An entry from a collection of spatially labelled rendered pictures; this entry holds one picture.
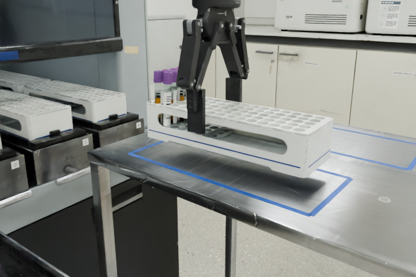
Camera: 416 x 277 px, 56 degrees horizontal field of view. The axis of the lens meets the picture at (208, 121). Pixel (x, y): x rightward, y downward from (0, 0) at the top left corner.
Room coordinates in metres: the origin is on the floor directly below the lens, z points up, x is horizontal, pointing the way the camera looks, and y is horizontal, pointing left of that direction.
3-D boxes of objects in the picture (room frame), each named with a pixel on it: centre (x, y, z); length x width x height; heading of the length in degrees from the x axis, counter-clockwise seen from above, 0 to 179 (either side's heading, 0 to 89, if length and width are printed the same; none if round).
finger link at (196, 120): (0.59, 0.02, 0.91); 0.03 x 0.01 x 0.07; 54
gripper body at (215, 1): (0.63, -0.01, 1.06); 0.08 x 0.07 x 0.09; 144
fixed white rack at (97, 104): (0.98, 0.34, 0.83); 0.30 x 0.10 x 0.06; 53
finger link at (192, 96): (0.57, 0.03, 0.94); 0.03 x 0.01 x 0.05; 144
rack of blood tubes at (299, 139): (0.61, -0.04, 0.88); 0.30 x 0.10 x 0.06; 54
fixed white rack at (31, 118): (0.86, 0.44, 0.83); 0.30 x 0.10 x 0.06; 53
